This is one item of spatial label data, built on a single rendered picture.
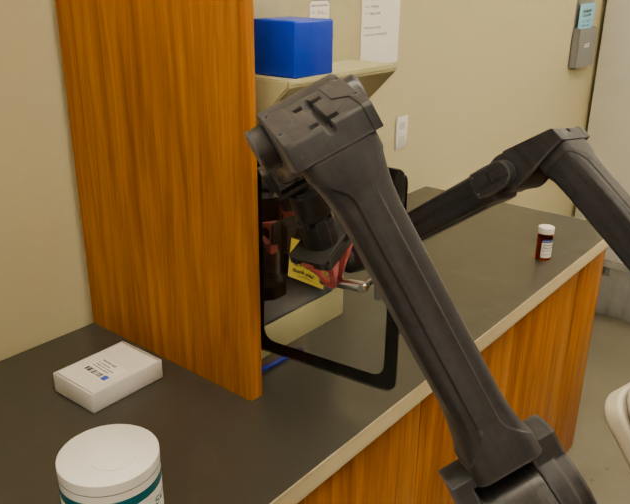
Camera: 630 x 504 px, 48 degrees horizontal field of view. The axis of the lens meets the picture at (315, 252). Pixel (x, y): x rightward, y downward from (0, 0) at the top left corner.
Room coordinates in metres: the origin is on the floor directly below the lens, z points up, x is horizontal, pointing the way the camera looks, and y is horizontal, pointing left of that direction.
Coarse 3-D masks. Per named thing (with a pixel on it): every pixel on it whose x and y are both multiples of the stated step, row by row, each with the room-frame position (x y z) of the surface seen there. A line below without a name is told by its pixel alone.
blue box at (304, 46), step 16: (256, 32) 1.23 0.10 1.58; (272, 32) 1.21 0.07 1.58; (288, 32) 1.18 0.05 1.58; (304, 32) 1.19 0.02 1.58; (320, 32) 1.22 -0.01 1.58; (256, 48) 1.23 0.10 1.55; (272, 48) 1.21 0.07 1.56; (288, 48) 1.18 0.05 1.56; (304, 48) 1.19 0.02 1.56; (320, 48) 1.22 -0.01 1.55; (256, 64) 1.23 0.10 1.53; (272, 64) 1.21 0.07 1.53; (288, 64) 1.18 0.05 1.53; (304, 64) 1.19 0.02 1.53; (320, 64) 1.22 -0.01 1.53
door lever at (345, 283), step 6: (342, 282) 1.05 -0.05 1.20; (348, 282) 1.05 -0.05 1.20; (354, 282) 1.04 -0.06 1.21; (360, 282) 1.04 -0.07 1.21; (366, 282) 1.04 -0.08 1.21; (372, 282) 1.06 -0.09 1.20; (342, 288) 1.05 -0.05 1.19; (348, 288) 1.05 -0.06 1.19; (354, 288) 1.04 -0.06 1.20; (360, 288) 1.03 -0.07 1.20; (366, 288) 1.03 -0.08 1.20
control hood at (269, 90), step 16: (336, 64) 1.38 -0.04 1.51; (352, 64) 1.38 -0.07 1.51; (368, 64) 1.39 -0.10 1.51; (384, 64) 1.39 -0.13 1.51; (256, 80) 1.19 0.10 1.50; (272, 80) 1.18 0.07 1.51; (288, 80) 1.16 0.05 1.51; (304, 80) 1.18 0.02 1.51; (368, 80) 1.35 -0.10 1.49; (384, 80) 1.40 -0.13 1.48; (256, 96) 1.19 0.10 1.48; (272, 96) 1.17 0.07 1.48; (288, 96) 1.18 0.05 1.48; (368, 96) 1.42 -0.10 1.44; (256, 112) 1.20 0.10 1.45
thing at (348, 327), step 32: (288, 224) 1.17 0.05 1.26; (288, 256) 1.17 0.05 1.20; (352, 256) 1.10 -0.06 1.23; (288, 288) 1.17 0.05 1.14; (288, 320) 1.17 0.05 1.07; (320, 320) 1.13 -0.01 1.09; (352, 320) 1.10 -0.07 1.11; (384, 320) 1.07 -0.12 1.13; (288, 352) 1.17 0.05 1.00; (320, 352) 1.13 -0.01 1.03; (352, 352) 1.10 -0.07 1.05; (384, 352) 1.06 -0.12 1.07; (384, 384) 1.06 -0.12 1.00
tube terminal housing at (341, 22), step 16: (256, 0) 1.26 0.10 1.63; (272, 0) 1.29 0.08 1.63; (288, 0) 1.32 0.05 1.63; (304, 0) 1.36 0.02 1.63; (336, 0) 1.43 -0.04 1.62; (256, 16) 1.26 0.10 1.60; (272, 16) 1.29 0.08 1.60; (288, 16) 1.32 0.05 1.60; (304, 16) 1.36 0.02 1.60; (336, 16) 1.43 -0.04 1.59; (336, 32) 1.43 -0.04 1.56; (336, 48) 1.43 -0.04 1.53
